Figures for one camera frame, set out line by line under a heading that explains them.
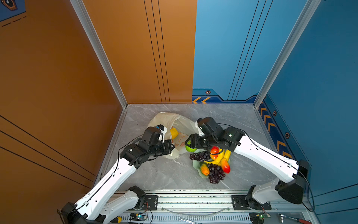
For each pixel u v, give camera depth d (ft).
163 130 2.20
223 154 2.68
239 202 2.38
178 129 3.43
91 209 1.26
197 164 2.74
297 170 1.32
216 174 2.44
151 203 2.39
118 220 2.20
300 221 2.23
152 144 1.79
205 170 2.48
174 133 3.19
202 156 2.75
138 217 2.32
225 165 2.53
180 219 2.28
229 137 1.59
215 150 2.67
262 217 2.28
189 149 2.23
